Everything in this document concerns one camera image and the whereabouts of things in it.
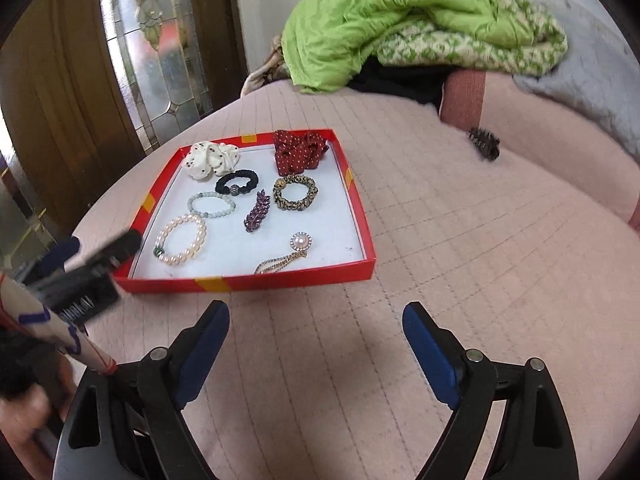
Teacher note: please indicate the purple leaf hair clip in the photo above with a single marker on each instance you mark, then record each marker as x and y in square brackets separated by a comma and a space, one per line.
[258, 213]

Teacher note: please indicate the red cardboard tray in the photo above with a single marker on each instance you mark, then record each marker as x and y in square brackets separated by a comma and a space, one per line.
[270, 210]

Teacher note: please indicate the red dotted scrunchie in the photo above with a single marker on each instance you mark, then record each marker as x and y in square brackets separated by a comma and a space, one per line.
[295, 153]

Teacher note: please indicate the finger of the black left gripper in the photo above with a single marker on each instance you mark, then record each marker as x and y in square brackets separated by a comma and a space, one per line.
[52, 261]
[107, 259]

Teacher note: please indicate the beige floral cloth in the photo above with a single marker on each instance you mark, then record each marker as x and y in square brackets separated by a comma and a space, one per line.
[273, 69]

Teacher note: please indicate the grey-blue quilted blanket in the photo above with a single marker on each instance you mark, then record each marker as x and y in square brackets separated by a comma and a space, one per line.
[593, 79]

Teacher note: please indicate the pink quilted pillow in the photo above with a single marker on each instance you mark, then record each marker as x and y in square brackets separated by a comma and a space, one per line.
[546, 133]

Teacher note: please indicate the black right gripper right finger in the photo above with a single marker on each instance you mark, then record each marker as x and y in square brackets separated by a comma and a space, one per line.
[534, 440]

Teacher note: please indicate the wooden door with stained glass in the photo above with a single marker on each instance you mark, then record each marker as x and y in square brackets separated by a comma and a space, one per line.
[88, 89]

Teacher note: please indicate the person's left hand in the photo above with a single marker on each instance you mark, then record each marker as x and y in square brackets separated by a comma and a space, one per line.
[23, 415]

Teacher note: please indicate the white patterned scrunchie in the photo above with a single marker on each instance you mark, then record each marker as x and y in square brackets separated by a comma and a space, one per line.
[206, 159]

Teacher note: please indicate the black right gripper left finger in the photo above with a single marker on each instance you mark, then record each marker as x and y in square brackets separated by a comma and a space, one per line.
[129, 425]

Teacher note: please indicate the pink quilted mattress cover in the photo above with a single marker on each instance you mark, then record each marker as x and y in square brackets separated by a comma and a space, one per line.
[319, 382]

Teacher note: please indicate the pearl brooch with gold chain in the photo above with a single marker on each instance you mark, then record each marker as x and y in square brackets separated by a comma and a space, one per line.
[300, 244]

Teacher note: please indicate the green quilt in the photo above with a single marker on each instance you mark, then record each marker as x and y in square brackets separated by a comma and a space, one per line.
[325, 42]

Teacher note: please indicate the black hair claw clip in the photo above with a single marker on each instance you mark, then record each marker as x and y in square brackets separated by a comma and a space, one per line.
[486, 143]

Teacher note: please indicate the green patterned white blanket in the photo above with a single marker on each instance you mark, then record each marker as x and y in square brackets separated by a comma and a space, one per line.
[531, 44]

